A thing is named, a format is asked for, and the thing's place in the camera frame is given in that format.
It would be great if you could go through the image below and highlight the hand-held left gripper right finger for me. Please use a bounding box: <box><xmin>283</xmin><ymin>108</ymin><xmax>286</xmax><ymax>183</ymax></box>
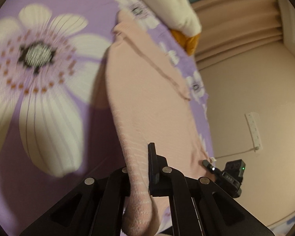
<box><xmin>147</xmin><ymin>143</ymin><xmax>274</xmax><ymax>236</ymax></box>

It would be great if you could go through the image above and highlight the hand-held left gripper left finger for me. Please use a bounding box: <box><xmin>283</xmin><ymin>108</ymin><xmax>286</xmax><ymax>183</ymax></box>
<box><xmin>20</xmin><ymin>167</ymin><xmax>131</xmax><ymax>236</ymax></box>

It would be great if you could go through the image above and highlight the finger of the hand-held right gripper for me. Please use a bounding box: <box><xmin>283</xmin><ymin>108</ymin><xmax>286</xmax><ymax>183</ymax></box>
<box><xmin>202</xmin><ymin>160</ymin><xmax>223</xmax><ymax>180</ymax></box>

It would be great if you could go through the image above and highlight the pink striped small garment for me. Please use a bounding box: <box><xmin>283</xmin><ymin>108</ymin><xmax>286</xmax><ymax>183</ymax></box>
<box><xmin>93</xmin><ymin>10</ymin><xmax>212</xmax><ymax>235</ymax></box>

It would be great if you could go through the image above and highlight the white power strip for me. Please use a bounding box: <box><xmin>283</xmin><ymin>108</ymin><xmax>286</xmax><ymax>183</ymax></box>
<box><xmin>245</xmin><ymin>112</ymin><xmax>264</xmax><ymax>157</ymax></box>

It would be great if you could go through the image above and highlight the purple floral bed sheet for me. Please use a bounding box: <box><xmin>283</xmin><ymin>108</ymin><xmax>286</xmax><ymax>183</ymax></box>
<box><xmin>0</xmin><ymin>0</ymin><xmax>215</xmax><ymax>236</ymax></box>

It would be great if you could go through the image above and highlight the beige curtain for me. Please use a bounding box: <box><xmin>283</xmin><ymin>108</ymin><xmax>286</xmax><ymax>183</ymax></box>
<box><xmin>190</xmin><ymin>0</ymin><xmax>286</xmax><ymax>67</ymax></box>

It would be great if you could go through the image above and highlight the white plush goose toy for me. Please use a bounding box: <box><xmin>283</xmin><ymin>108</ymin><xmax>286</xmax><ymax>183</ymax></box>
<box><xmin>126</xmin><ymin>0</ymin><xmax>202</xmax><ymax>56</ymax></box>

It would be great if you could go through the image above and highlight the white power cable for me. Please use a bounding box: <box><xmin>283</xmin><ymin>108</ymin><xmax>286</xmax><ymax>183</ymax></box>
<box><xmin>215</xmin><ymin>147</ymin><xmax>258</xmax><ymax>160</ymax></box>

